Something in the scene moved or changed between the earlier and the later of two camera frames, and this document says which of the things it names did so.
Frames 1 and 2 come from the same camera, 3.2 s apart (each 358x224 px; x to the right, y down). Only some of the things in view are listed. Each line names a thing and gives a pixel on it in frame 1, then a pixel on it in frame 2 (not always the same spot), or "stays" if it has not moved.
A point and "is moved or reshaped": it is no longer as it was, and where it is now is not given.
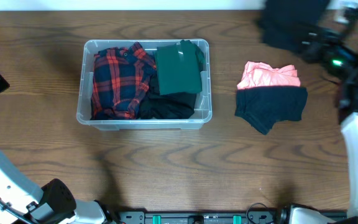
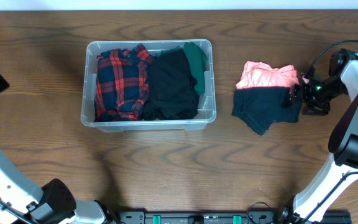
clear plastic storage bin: [145, 84] stays
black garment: [176, 105] is moved or reshaped
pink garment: [261, 74] stays
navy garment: [264, 106] stays
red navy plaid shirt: [121, 82] stays
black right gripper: [320, 40] to [302, 88]
